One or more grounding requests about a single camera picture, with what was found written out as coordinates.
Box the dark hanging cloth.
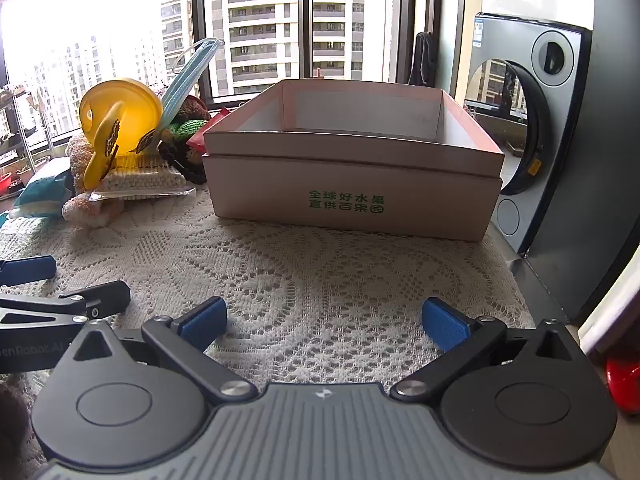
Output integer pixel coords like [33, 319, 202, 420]
[409, 31, 435, 86]

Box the red round object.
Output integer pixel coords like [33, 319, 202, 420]
[606, 347, 640, 413]

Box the pink cardboard box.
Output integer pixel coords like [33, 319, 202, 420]
[202, 79, 506, 178]

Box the metal shelf rack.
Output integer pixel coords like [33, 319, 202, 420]
[0, 82, 58, 171]

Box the yellow plastic toy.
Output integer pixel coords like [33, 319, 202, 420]
[80, 78, 165, 192]

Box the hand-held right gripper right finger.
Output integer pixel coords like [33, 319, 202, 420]
[390, 296, 583, 403]

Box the blue wet wipe packet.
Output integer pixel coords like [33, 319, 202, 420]
[12, 167, 76, 219]

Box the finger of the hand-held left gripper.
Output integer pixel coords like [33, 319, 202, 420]
[0, 255, 57, 287]
[0, 280, 132, 335]

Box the white panel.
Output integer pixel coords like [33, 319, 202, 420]
[577, 280, 640, 356]

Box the blue face mask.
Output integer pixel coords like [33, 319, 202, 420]
[157, 37, 226, 145]

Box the red packet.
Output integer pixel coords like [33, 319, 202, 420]
[189, 107, 236, 156]

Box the green crochet doll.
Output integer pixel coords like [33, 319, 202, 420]
[159, 112, 211, 186]

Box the pink striped fluffy towel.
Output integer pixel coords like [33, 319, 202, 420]
[62, 132, 126, 228]

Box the grey washing machine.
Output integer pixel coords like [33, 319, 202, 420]
[462, 12, 594, 257]

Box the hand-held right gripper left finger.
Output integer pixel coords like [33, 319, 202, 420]
[72, 296, 259, 408]

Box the white lace tablecloth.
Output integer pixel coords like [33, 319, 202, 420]
[0, 180, 538, 472]

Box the brown knitted hat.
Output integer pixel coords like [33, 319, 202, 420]
[175, 96, 209, 121]

